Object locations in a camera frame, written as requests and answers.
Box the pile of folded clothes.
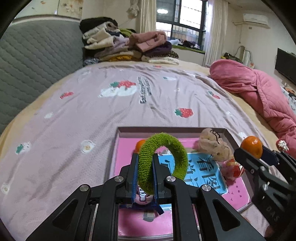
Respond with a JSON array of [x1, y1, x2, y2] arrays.
[[79, 17, 179, 66]]

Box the pink strawberry print bedsheet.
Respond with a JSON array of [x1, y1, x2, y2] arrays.
[[1, 61, 276, 240]]

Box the white air conditioner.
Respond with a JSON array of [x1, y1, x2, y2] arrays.
[[243, 13, 269, 28]]

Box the black framed window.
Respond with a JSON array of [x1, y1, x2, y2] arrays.
[[156, 0, 208, 51]]

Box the pink quilted blanket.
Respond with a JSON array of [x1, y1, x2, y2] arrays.
[[209, 59, 295, 158]]

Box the orange mandarin fruit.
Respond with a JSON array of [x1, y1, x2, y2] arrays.
[[240, 136, 263, 159]]

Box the grey shallow box tray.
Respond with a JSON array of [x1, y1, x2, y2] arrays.
[[105, 126, 258, 241]]

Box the white cabinet doors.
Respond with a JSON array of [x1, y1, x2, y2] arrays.
[[15, 0, 84, 19]]

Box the beige plush toy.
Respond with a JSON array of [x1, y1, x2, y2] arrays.
[[194, 128, 233, 162]]

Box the small orange mandarin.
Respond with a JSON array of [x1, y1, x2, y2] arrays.
[[134, 139, 146, 153]]

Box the small santa figurine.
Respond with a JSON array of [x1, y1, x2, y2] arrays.
[[276, 140, 289, 153]]

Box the grey quilted headboard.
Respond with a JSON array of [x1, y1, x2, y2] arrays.
[[1, 15, 83, 131]]

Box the white right curtain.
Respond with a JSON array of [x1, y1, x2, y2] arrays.
[[203, 0, 228, 67]]

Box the cream left curtain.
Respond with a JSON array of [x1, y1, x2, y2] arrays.
[[127, 0, 157, 33]]

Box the blue Oreo cookie packet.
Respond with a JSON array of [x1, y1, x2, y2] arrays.
[[119, 185, 164, 215]]

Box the green fuzzy ring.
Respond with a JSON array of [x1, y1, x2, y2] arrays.
[[137, 132, 189, 195]]

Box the red wrapped surprise egg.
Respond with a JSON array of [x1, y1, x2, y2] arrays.
[[220, 158, 245, 180]]

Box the black wall television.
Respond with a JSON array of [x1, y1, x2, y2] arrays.
[[275, 48, 296, 84]]

